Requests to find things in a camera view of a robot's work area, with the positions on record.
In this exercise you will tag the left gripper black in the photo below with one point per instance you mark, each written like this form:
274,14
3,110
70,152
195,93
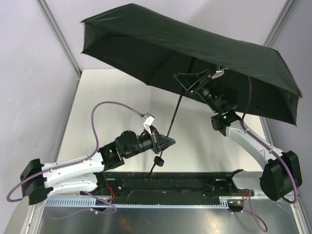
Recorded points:
156,142

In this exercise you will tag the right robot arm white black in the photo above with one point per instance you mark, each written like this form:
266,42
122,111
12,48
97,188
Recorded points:
281,176

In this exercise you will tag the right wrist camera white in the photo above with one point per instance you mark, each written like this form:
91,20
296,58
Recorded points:
218,71

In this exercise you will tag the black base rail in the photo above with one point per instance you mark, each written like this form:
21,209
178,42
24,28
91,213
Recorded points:
168,188

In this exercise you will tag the black folding umbrella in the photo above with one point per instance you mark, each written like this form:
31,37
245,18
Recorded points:
152,48

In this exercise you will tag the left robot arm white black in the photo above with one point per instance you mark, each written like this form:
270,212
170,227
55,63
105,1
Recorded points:
41,180

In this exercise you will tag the aluminium corner post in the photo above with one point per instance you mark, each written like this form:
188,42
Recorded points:
281,18
47,13

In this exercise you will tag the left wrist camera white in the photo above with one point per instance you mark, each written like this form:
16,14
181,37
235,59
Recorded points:
148,120

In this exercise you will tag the left aluminium corner post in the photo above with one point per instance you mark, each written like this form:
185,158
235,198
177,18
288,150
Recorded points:
47,13

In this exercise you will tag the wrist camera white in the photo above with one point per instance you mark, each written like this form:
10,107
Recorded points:
218,71
148,120

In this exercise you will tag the grey cable duct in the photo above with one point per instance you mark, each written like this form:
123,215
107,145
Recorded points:
88,202

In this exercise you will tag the right aluminium corner post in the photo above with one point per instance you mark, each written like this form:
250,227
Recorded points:
281,18

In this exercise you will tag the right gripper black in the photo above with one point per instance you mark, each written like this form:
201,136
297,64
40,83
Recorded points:
198,84

